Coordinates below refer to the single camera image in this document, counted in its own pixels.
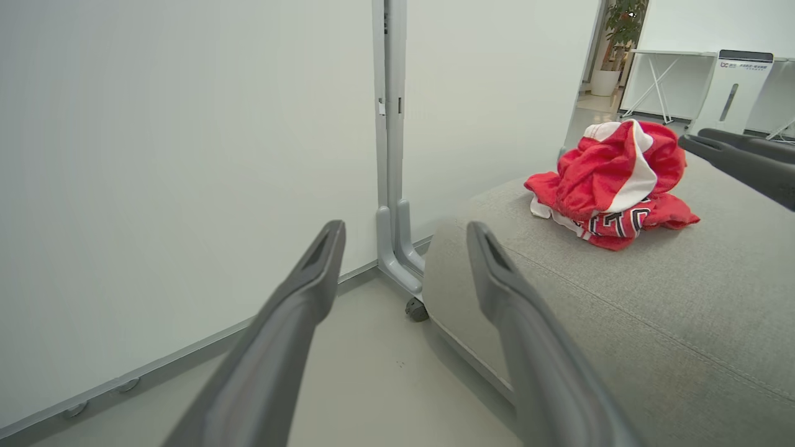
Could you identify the white plant pot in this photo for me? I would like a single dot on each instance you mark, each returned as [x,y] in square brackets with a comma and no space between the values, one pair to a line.
[604,82]

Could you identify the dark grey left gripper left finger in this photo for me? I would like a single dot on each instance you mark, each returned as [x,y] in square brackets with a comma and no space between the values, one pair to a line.
[267,372]

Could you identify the white partition panel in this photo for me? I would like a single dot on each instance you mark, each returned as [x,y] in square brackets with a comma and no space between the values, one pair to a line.
[490,93]
[186,155]

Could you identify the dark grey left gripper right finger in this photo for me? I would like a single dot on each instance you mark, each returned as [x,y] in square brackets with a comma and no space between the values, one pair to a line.
[546,385]

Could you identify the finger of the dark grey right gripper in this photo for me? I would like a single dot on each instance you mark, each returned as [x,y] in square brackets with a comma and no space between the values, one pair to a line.
[764,149]
[758,174]

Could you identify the white air purifier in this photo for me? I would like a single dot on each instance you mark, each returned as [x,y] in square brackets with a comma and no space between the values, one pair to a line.
[733,90]

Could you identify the red and white clothing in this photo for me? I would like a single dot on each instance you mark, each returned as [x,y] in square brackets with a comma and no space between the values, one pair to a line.
[596,174]

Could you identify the black caster wheel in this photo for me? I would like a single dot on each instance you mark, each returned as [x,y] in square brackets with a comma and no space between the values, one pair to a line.
[417,309]

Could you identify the grey partition post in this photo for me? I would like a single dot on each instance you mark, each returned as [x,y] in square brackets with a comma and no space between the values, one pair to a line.
[390,124]

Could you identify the green potted plant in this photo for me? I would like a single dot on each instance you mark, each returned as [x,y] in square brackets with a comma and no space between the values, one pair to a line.
[624,28]

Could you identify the grey fabric sofa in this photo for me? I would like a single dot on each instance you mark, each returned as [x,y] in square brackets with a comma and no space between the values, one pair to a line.
[652,323]

